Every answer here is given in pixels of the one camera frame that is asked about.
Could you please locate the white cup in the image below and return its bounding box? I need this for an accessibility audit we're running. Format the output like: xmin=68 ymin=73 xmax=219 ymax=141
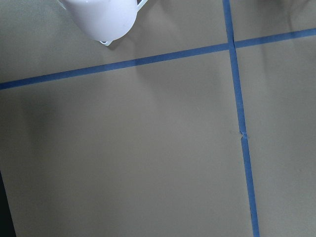
xmin=58 ymin=0 xmax=147 ymax=47

